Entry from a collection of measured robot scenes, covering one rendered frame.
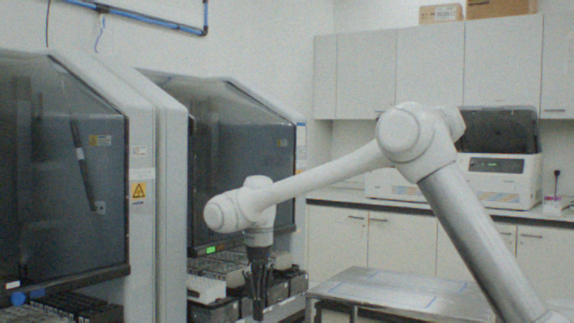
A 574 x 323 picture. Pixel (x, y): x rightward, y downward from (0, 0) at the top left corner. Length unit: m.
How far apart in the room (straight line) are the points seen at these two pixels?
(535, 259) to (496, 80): 1.23
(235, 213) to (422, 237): 2.55
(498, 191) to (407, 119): 2.57
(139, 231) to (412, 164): 0.80
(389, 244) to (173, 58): 1.98
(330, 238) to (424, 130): 3.05
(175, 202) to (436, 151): 0.84
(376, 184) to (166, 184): 2.51
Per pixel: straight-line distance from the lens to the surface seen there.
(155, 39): 3.16
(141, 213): 1.58
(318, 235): 4.21
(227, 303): 1.80
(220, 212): 1.43
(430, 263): 3.88
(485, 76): 4.02
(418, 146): 1.16
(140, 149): 1.56
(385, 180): 3.92
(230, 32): 3.67
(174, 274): 1.71
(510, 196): 3.69
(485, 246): 1.21
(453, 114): 1.37
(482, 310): 1.83
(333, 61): 4.46
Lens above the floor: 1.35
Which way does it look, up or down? 3 degrees down
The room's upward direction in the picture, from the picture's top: 1 degrees clockwise
